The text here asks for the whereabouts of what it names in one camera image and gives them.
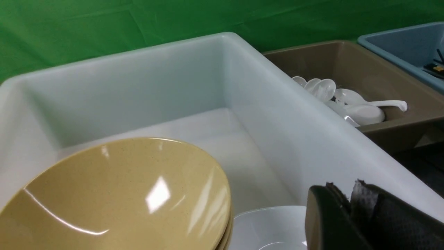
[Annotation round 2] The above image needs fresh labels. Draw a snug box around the white spoon in bin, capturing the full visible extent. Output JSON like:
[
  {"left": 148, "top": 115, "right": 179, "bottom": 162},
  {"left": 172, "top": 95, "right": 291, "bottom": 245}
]
[
  {"left": 312, "top": 79, "right": 336, "bottom": 102},
  {"left": 343, "top": 105, "right": 385, "bottom": 126},
  {"left": 304, "top": 78, "right": 321, "bottom": 93},
  {"left": 334, "top": 88, "right": 408, "bottom": 112},
  {"left": 292, "top": 76, "right": 307, "bottom": 88}
]

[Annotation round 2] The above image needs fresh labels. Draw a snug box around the brown plastic bin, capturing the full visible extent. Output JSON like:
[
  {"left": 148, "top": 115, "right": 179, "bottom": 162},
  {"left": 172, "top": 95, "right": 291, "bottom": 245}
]
[{"left": 264, "top": 41, "right": 444, "bottom": 153}]

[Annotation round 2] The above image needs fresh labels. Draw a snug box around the black chopstick in bin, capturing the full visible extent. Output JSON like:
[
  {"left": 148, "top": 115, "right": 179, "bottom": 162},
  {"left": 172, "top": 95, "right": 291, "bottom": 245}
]
[{"left": 422, "top": 63, "right": 444, "bottom": 79}]

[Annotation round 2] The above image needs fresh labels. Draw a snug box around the large white plastic tub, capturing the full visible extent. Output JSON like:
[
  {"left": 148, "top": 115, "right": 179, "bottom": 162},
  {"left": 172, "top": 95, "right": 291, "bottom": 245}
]
[{"left": 1, "top": 33, "right": 443, "bottom": 231}]

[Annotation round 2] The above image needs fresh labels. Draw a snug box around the yellow noodle bowl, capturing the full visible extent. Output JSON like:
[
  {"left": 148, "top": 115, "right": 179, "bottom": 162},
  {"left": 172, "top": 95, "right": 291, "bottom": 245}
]
[{"left": 1, "top": 137, "right": 232, "bottom": 250}]

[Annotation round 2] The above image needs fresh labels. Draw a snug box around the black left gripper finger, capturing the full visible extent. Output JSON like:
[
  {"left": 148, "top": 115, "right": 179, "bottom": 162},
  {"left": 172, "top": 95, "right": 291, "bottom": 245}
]
[{"left": 305, "top": 180, "right": 444, "bottom": 250}]

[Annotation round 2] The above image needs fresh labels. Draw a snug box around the teal plastic bin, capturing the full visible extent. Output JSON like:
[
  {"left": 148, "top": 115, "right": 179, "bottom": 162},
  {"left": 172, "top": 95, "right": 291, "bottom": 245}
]
[{"left": 357, "top": 21, "right": 444, "bottom": 94}]

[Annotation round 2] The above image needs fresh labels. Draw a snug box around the yellow bowl in stack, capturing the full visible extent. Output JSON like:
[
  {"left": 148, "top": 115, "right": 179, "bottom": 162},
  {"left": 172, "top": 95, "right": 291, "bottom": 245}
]
[{"left": 215, "top": 208, "right": 234, "bottom": 250}]

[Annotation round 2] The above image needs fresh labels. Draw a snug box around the green cloth backdrop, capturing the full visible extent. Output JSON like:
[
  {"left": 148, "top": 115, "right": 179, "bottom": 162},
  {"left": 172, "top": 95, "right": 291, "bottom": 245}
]
[{"left": 0, "top": 0, "right": 444, "bottom": 82}]

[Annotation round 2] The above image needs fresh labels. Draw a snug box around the black plastic serving tray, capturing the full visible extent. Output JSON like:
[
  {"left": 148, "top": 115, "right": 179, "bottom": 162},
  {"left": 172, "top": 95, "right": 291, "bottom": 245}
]
[{"left": 391, "top": 142, "right": 444, "bottom": 198}]

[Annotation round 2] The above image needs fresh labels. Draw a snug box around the white square dish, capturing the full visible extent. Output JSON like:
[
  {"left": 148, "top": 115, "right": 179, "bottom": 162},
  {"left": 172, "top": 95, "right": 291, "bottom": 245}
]
[{"left": 228, "top": 206, "right": 307, "bottom": 250}]

